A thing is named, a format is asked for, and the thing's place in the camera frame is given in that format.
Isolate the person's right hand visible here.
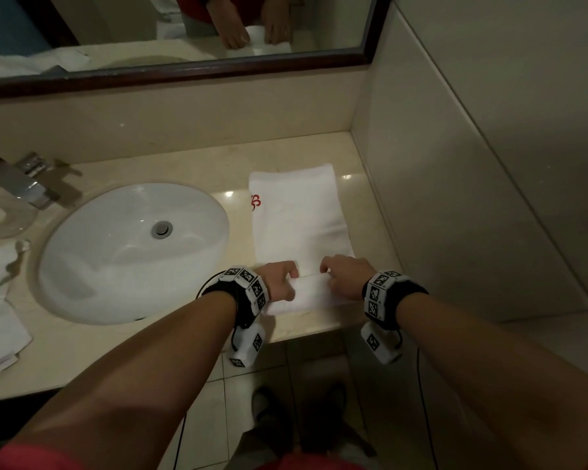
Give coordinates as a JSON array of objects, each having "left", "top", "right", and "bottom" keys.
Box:
[{"left": 319, "top": 255, "right": 377, "bottom": 302}]

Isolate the person's left hand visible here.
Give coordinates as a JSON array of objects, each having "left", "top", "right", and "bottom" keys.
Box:
[{"left": 256, "top": 260, "right": 300, "bottom": 303}]

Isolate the white towel with red emblem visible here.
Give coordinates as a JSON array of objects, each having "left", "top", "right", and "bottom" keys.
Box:
[{"left": 248, "top": 164, "right": 356, "bottom": 317}]

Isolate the person's right forearm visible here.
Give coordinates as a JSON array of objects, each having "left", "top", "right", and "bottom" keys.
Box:
[{"left": 396, "top": 292, "right": 588, "bottom": 470}]

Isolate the person's left forearm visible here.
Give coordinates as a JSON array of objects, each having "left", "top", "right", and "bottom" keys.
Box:
[{"left": 11, "top": 290, "right": 239, "bottom": 470}]

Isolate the black wrist band with marker cubes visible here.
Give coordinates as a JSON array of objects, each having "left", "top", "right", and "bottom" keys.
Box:
[
  {"left": 360, "top": 270, "right": 430, "bottom": 366},
  {"left": 196, "top": 266, "right": 271, "bottom": 369}
]

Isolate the dark shoe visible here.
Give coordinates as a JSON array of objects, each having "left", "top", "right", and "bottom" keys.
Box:
[
  {"left": 310, "top": 382, "right": 350, "bottom": 453},
  {"left": 251, "top": 385, "right": 296, "bottom": 458}
]

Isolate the white oval sink basin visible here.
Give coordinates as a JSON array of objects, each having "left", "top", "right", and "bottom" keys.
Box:
[{"left": 36, "top": 183, "right": 231, "bottom": 326}]

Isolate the crumpled white cloth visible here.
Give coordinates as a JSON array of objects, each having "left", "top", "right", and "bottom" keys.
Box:
[{"left": 0, "top": 239, "right": 32, "bottom": 300}]

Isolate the folded white towel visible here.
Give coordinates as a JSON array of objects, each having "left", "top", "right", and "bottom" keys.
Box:
[{"left": 0, "top": 293, "right": 33, "bottom": 374}]

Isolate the chrome faucet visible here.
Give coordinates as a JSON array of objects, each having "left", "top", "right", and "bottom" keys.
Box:
[{"left": 0, "top": 151, "right": 62, "bottom": 211}]

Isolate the clear glass dish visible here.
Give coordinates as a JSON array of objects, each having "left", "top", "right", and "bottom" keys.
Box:
[{"left": 0, "top": 190, "right": 39, "bottom": 240}]

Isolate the red shirt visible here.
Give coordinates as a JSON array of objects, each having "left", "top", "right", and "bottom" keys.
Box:
[{"left": 0, "top": 441, "right": 588, "bottom": 470}]

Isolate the thin black cable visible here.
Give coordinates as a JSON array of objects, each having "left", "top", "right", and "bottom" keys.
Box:
[
  {"left": 172, "top": 412, "right": 188, "bottom": 470},
  {"left": 416, "top": 346, "right": 440, "bottom": 470}
]

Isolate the wall mirror with dark frame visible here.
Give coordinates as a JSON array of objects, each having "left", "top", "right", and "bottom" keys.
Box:
[{"left": 0, "top": 0, "right": 394, "bottom": 101}]

